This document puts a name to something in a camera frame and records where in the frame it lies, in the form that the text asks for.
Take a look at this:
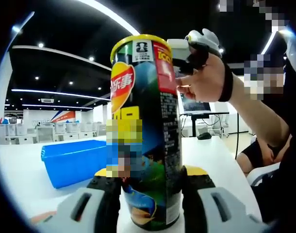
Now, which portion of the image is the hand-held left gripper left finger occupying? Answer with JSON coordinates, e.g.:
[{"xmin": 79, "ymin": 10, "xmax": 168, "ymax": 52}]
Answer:
[{"xmin": 53, "ymin": 169, "xmax": 122, "ymax": 233}]

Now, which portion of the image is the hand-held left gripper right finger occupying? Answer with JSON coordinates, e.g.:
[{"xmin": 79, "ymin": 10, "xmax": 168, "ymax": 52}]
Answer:
[{"xmin": 181, "ymin": 166, "xmax": 263, "ymax": 233}]

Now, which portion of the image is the yellow plastic container lid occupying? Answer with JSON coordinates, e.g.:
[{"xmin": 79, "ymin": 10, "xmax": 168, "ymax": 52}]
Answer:
[{"xmin": 110, "ymin": 34, "xmax": 173, "ymax": 64}]

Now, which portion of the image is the dark printed chip container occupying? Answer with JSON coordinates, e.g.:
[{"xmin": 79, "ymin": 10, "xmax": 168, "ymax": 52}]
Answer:
[{"xmin": 110, "ymin": 40, "xmax": 184, "ymax": 232}]

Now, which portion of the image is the blue plastic box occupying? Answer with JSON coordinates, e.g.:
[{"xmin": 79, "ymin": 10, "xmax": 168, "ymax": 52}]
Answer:
[{"xmin": 40, "ymin": 139, "xmax": 107, "ymax": 189}]

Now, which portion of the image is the person's right hand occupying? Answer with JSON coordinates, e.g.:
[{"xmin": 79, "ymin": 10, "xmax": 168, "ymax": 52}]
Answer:
[{"xmin": 174, "ymin": 52, "xmax": 226, "ymax": 103}]

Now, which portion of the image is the person's left hand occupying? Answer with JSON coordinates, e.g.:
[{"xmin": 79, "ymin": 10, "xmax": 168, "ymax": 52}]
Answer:
[{"xmin": 30, "ymin": 210, "xmax": 58, "ymax": 226}]

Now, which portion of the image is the black monitor on desk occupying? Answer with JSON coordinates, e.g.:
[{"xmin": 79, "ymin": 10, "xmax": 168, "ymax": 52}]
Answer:
[{"xmin": 179, "ymin": 91, "xmax": 213, "ymax": 115}]

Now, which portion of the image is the white table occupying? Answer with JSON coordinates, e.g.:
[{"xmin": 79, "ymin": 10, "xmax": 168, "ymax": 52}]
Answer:
[{"xmin": 0, "ymin": 134, "xmax": 263, "ymax": 233}]

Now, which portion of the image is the black standing desk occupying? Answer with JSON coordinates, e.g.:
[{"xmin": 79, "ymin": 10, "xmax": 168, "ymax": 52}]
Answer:
[{"xmin": 181, "ymin": 111, "xmax": 230, "ymax": 138}]

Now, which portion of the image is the person's leg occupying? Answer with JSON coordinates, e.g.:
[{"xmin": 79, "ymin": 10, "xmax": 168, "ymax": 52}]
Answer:
[{"xmin": 236, "ymin": 138, "xmax": 293, "ymax": 177}]

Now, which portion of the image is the white office chair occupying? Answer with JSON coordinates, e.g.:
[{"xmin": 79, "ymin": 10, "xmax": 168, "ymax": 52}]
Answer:
[{"xmin": 210, "ymin": 114, "xmax": 230, "ymax": 139}]

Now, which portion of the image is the curved ceiling light strip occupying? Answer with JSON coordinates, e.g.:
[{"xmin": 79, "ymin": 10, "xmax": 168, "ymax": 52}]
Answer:
[{"xmin": 77, "ymin": 0, "xmax": 142, "ymax": 36}]

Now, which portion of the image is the white chest-worn device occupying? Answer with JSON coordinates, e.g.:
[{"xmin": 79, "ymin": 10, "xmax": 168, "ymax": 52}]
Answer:
[{"xmin": 283, "ymin": 30, "xmax": 296, "ymax": 76}]

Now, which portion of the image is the row of white office desks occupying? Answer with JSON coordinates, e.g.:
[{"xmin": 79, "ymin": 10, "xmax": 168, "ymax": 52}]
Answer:
[{"xmin": 0, "ymin": 120, "xmax": 107, "ymax": 145}]

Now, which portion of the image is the person's dark clothing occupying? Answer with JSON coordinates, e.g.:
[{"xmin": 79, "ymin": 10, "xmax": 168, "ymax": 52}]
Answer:
[{"xmin": 249, "ymin": 55, "xmax": 296, "ymax": 224}]

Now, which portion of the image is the black wrist strap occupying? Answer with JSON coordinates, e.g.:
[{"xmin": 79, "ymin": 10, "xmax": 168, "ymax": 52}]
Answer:
[{"xmin": 218, "ymin": 62, "xmax": 234, "ymax": 102}]

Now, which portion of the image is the black hanging cable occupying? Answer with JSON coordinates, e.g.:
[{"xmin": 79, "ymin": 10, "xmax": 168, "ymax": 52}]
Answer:
[{"xmin": 234, "ymin": 113, "xmax": 240, "ymax": 160}]

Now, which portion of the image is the red blue wall poster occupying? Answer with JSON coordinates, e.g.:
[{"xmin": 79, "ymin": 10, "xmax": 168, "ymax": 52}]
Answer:
[{"xmin": 49, "ymin": 110, "xmax": 76, "ymax": 123}]

